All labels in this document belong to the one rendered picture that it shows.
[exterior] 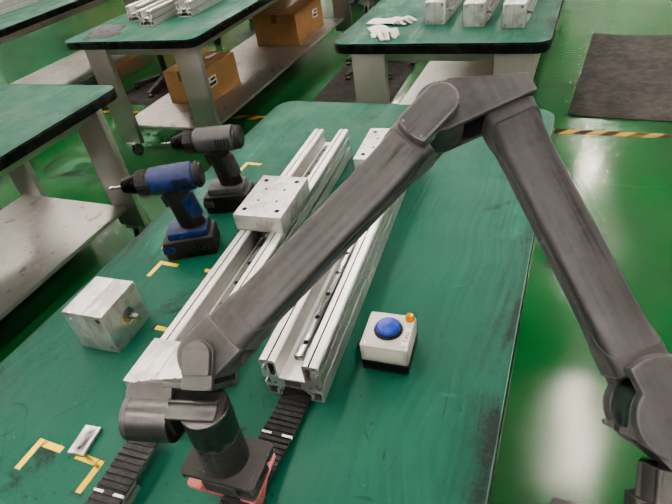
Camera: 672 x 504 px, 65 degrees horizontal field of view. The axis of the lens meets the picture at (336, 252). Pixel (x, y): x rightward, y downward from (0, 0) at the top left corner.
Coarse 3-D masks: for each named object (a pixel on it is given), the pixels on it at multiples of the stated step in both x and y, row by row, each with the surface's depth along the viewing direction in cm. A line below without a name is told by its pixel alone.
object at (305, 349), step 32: (384, 224) 112; (352, 256) 100; (320, 288) 100; (352, 288) 94; (288, 320) 89; (320, 320) 92; (352, 320) 96; (288, 352) 88; (320, 352) 82; (288, 384) 85; (320, 384) 82
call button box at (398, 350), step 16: (368, 320) 90; (400, 320) 89; (416, 320) 89; (368, 336) 87; (400, 336) 86; (416, 336) 91; (368, 352) 86; (384, 352) 85; (400, 352) 84; (368, 368) 89; (384, 368) 88; (400, 368) 87
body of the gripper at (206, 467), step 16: (240, 432) 63; (192, 448) 67; (240, 448) 63; (256, 448) 66; (272, 448) 66; (192, 464) 66; (208, 464) 62; (224, 464) 62; (240, 464) 64; (256, 464) 65; (208, 480) 64; (224, 480) 64; (240, 480) 63; (256, 480) 63
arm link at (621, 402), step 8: (624, 384) 55; (632, 384) 53; (616, 392) 55; (624, 392) 53; (632, 392) 51; (616, 400) 54; (624, 400) 52; (616, 408) 54; (624, 408) 52; (616, 416) 54; (624, 416) 52; (608, 424) 55; (616, 424) 52; (624, 424) 51; (624, 432) 50; (632, 432) 50; (632, 440) 53; (640, 448) 54; (648, 456) 54; (656, 456) 49; (664, 464) 50
